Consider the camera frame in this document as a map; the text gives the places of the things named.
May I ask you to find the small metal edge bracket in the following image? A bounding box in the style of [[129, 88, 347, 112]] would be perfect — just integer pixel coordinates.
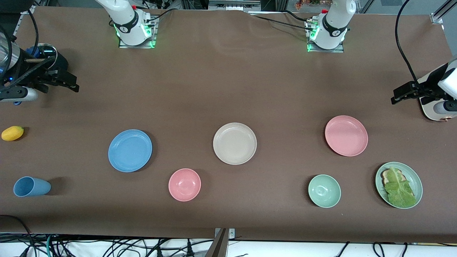
[[214, 228, 236, 240]]

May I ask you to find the green plate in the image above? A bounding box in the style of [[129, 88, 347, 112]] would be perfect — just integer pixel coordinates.
[[375, 162, 423, 209]]

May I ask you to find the black table cable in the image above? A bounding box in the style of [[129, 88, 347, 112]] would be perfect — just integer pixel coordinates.
[[282, 9, 311, 22], [145, 8, 176, 23], [250, 14, 315, 32]]

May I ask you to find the green lettuce leaf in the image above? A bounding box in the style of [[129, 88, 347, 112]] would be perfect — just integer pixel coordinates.
[[384, 166, 417, 208]]

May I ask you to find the brown table cover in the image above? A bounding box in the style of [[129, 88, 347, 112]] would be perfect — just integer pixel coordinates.
[[0, 6, 457, 244]]

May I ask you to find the beige plate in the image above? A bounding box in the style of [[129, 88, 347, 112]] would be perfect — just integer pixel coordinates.
[[213, 122, 257, 165]]

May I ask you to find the grey metal frame bracket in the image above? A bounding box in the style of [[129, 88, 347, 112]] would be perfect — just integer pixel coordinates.
[[209, 0, 261, 11]]

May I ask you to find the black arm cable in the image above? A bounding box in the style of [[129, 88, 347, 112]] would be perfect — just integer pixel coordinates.
[[394, 0, 420, 84], [27, 7, 40, 57]]

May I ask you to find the blue plate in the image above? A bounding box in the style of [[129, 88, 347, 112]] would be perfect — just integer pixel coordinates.
[[108, 129, 153, 173]]

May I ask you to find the pink plate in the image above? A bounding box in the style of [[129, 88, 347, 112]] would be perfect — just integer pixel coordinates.
[[325, 115, 368, 157]]

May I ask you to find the orange plant decoration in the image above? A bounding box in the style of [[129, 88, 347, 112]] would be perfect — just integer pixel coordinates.
[[295, 0, 334, 10]]

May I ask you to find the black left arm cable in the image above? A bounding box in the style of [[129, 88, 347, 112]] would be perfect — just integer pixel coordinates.
[[394, 0, 420, 84]]

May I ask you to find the toasted bread slice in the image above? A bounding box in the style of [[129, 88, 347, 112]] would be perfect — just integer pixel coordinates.
[[381, 168, 404, 187]]

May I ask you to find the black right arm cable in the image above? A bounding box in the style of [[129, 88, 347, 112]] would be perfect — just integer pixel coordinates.
[[27, 7, 40, 57]]

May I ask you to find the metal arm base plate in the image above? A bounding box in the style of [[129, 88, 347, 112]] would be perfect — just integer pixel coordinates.
[[307, 20, 345, 53], [119, 16, 157, 49]]

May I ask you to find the small green bowl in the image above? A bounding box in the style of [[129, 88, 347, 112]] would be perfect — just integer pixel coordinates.
[[308, 174, 341, 208]]

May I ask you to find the dark brown beam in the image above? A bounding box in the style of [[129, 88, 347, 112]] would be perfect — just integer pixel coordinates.
[[205, 228, 229, 257]]

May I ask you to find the yellow lemon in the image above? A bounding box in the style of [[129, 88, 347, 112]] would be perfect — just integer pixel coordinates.
[[1, 126, 24, 141]]

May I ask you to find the beige toaster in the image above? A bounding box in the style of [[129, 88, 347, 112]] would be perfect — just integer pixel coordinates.
[[416, 62, 457, 122]]

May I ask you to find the dark pot with blue handle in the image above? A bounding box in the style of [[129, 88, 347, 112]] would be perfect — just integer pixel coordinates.
[[14, 43, 69, 106]]

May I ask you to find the small pink bowl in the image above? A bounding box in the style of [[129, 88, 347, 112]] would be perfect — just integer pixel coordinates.
[[169, 168, 201, 202]]

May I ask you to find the blue plastic cup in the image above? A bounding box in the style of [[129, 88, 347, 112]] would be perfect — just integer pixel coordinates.
[[14, 176, 51, 197]]

